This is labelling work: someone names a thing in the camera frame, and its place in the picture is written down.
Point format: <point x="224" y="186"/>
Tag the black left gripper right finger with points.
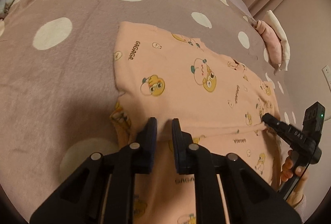
<point x="181" y="141"/>

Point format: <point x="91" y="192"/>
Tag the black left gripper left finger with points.
<point x="147" y="139"/>

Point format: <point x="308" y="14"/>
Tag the peach cartoon print pajama garment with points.
<point x="216" y="99"/>

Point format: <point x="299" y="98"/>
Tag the person's right hand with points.
<point x="292" y="171"/>

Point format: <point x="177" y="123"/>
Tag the pink folded cloth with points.
<point x="272" y="42"/>

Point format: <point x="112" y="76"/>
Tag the cream folded cloth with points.
<point x="275" y="24"/>

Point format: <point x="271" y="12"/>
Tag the mauve polka dot blanket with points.
<point x="58" y="84"/>

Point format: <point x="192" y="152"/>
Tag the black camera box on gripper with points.
<point x="313" y="121"/>

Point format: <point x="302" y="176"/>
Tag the white wall power strip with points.
<point x="327" y="74"/>

